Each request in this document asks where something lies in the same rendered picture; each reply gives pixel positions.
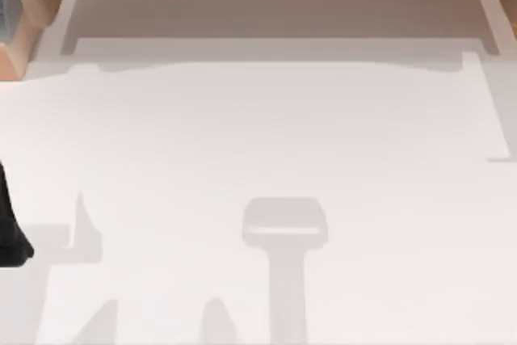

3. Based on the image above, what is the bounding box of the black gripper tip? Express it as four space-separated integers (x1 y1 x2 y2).
0 162 36 269

